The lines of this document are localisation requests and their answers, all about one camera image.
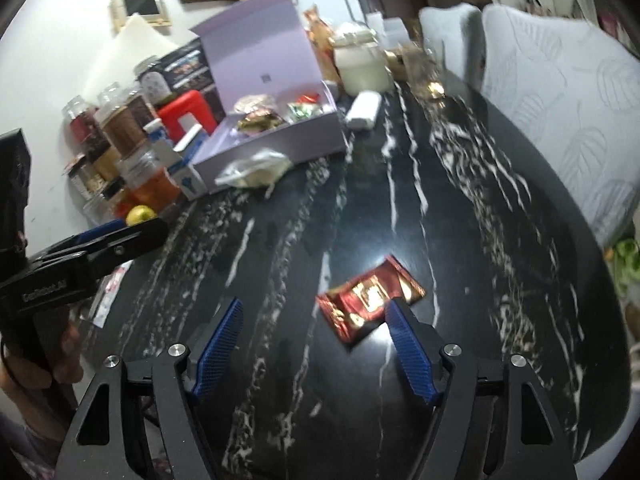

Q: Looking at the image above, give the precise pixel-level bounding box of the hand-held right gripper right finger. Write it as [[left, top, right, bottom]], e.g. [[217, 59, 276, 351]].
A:
[[384, 298, 581, 480]]

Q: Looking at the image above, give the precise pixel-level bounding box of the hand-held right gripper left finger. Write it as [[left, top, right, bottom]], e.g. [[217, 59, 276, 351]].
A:
[[52, 297, 245, 480]]

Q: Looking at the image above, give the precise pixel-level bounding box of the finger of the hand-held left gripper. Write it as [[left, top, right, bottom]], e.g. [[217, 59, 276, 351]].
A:
[[31, 217, 170, 282], [75, 218, 129, 246]]

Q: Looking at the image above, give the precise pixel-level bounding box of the gold brown snack packet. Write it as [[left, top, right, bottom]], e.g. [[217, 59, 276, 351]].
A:
[[239, 112, 287, 135]]

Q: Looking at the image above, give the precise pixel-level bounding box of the grey white snack packet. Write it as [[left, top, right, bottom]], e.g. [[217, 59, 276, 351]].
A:
[[235, 94, 276, 114]]

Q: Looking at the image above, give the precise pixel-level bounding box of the green snack packet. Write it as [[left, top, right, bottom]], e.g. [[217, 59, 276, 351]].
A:
[[287, 101, 321, 124]]

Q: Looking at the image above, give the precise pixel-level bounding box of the lavender gift box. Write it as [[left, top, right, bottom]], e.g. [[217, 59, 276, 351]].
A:
[[190, 0, 349, 195]]

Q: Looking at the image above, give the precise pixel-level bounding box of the person's left forearm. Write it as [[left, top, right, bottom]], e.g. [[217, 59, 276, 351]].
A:
[[0, 390, 68, 480]]

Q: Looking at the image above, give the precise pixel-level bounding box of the person's left hand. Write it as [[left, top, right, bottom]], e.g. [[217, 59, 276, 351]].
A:
[[0, 320, 85, 411]]

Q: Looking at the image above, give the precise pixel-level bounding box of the yellow lemon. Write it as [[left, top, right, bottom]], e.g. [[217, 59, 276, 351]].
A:
[[125, 205, 159, 226]]

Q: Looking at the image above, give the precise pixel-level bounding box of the white sachet with pink print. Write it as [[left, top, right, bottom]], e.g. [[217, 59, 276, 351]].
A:
[[92, 265, 129, 329]]

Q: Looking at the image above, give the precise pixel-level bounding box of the small pink lid tin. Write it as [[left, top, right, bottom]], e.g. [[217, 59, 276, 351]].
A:
[[67, 155, 101, 177]]

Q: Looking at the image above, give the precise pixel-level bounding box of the white blue medicine box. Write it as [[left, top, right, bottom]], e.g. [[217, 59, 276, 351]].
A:
[[167, 152, 209, 199]]

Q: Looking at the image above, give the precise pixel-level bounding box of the jar with brown contents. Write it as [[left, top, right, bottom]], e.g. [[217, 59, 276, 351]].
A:
[[95, 105, 151, 156]]

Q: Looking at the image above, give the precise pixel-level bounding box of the jar with red label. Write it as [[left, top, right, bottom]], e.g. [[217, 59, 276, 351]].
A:
[[62, 96, 109, 149]]

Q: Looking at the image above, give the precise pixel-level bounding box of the jar with dark contents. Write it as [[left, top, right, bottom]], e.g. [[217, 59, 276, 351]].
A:
[[125, 87, 161, 127]]

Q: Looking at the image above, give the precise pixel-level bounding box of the red plastic container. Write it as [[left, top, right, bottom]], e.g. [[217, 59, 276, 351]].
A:
[[157, 90, 219, 144]]

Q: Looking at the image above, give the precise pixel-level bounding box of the clear bag with white contents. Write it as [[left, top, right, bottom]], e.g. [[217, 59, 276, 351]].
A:
[[215, 149, 293, 189]]

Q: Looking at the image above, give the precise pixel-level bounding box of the white foam sheet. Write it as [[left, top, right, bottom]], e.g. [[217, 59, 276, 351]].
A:
[[82, 14, 174, 106]]

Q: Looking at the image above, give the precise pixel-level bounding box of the black snack bag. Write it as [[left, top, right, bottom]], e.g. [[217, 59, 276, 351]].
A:
[[150, 40, 216, 94]]

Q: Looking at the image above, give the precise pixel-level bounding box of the light green bag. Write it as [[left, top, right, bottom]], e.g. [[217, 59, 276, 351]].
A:
[[612, 237, 640, 302]]

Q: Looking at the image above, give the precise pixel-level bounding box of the white tissue packet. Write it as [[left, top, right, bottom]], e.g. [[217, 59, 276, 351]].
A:
[[345, 90, 384, 131]]

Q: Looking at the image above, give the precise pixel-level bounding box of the glass cup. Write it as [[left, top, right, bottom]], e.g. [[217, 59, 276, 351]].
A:
[[407, 45, 449, 99]]

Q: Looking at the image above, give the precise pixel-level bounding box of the orange snack bag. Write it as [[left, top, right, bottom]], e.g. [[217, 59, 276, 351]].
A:
[[305, 5, 341, 86]]

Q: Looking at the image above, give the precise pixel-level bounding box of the white leaf-pattern chair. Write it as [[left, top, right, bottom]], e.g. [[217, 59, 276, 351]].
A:
[[480, 4, 640, 247], [419, 2, 486, 92]]

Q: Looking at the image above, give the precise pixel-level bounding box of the small white box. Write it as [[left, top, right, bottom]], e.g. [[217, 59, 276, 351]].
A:
[[367, 12, 406, 41]]

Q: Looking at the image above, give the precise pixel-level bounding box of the beige wall intercom panel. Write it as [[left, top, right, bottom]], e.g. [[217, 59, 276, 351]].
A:
[[109, 0, 171, 34]]

